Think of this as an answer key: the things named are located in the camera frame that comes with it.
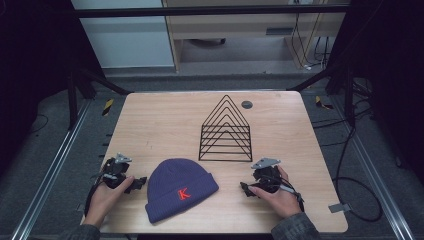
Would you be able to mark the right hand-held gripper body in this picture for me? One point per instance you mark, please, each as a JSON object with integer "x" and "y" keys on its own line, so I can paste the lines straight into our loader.
{"x": 266, "y": 178}

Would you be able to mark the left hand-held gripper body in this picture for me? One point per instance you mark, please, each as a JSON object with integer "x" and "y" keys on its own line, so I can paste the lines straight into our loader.
{"x": 115, "y": 171}

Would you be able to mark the purple knit beanie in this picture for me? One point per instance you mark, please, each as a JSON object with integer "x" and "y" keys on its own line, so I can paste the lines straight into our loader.
{"x": 178, "y": 190}

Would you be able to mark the person's right hand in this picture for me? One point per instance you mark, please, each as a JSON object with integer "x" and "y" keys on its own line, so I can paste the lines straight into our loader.
{"x": 281, "y": 200}

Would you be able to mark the person's left hand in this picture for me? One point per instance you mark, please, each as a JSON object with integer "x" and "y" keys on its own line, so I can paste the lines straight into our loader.
{"x": 106, "y": 200}

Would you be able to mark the yellow black striped tape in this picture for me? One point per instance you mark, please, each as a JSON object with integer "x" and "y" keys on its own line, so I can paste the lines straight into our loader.
{"x": 321, "y": 102}
{"x": 107, "y": 107}

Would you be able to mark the round dark table grommet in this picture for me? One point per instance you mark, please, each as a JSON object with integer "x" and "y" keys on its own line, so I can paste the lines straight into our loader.
{"x": 246, "y": 104}

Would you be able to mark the black metal stand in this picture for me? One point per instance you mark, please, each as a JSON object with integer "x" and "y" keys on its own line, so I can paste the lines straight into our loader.
{"x": 336, "y": 80}
{"x": 100, "y": 81}

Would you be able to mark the black curtain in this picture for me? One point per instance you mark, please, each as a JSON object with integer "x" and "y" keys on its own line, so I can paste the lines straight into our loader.
{"x": 390, "y": 66}
{"x": 36, "y": 66}

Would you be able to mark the white cabinet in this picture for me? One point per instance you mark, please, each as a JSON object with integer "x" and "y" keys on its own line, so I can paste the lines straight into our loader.
{"x": 126, "y": 40}

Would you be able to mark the light wooden desk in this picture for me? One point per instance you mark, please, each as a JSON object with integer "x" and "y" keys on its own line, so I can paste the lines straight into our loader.
{"x": 233, "y": 26}

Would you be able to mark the aluminium floor rail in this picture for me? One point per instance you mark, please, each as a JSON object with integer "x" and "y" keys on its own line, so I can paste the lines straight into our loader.
{"x": 376, "y": 173}
{"x": 50, "y": 170}

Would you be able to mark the black horizontal frame bar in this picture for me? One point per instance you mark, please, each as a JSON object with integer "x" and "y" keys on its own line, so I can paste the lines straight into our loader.
{"x": 200, "y": 10}

